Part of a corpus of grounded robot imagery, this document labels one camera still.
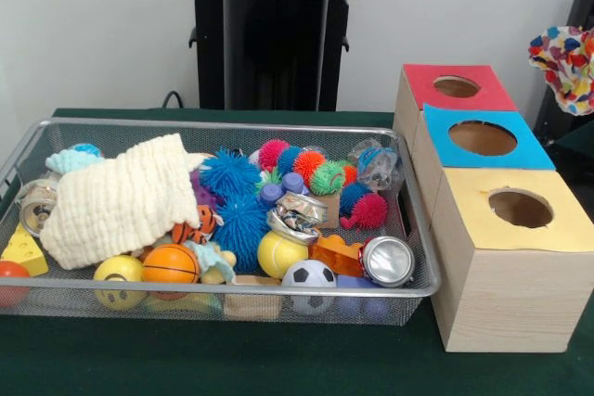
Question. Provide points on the yellow smiley ball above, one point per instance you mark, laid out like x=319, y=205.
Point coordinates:
x=119, y=275

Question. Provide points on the blue spiky rubber ball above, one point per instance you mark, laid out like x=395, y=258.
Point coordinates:
x=241, y=229
x=230, y=173

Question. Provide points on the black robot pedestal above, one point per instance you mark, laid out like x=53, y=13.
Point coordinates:
x=269, y=53

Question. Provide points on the red ball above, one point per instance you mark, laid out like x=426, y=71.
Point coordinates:
x=9, y=280

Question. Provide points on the wooden box with three holes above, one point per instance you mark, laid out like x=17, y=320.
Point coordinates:
x=501, y=303

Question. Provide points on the orange toy basketball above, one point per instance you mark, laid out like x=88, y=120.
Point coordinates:
x=172, y=264

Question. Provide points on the black monitor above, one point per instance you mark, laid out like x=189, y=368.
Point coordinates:
x=566, y=132

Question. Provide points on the striped tiger plush toy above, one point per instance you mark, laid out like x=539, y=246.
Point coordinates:
x=197, y=227

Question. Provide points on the silver drink can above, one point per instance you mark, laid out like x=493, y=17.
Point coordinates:
x=32, y=206

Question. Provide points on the cream knitted cloth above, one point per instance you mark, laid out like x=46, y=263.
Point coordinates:
x=121, y=201

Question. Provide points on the clear mesh bin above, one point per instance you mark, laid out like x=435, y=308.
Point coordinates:
x=418, y=275

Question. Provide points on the long polka dot cloth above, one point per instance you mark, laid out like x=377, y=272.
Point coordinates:
x=568, y=67

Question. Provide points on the yellow cheese wedge toy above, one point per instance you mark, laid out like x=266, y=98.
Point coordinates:
x=23, y=255

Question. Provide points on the black and white soccer ball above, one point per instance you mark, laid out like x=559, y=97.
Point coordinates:
x=310, y=275

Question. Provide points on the crushed red drink can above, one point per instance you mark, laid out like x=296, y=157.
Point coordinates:
x=388, y=261

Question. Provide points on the mint green cloth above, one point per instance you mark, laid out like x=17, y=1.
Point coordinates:
x=70, y=162

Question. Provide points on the yellow tennis ball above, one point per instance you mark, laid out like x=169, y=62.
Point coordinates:
x=281, y=254

